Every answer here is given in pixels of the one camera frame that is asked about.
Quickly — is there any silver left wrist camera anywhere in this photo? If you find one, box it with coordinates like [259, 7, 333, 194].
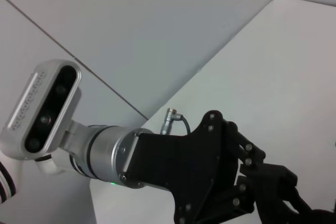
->
[0, 58, 82, 161]

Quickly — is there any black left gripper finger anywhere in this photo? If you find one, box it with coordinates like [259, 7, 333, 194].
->
[224, 121, 300, 192]

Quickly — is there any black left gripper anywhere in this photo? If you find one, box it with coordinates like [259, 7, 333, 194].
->
[122, 110, 257, 224]

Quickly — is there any left gripper cable silver plug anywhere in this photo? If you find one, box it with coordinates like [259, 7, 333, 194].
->
[160, 107, 194, 135]

